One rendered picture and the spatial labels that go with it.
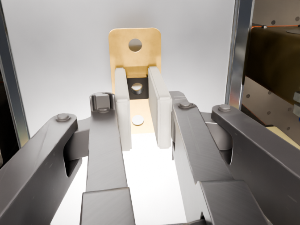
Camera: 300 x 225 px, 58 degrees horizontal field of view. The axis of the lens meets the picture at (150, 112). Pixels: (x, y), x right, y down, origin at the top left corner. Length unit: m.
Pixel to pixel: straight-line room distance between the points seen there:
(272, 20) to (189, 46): 0.38
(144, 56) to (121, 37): 0.02
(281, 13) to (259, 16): 0.04
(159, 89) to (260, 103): 0.52
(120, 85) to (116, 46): 0.05
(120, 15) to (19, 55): 0.09
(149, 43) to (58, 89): 0.10
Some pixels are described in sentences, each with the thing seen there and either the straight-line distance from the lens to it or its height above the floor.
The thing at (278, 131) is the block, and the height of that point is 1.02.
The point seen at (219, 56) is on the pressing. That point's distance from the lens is 0.26.
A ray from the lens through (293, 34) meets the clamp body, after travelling 0.29.
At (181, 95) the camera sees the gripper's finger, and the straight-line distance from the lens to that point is 0.16.
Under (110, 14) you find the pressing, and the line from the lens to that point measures 0.24.
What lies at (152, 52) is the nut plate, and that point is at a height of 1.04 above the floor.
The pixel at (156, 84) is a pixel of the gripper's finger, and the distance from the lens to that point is 0.16.
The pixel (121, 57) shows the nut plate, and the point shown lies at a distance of 0.20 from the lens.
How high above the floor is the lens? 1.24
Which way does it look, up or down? 66 degrees down
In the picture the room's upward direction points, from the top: 166 degrees clockwise
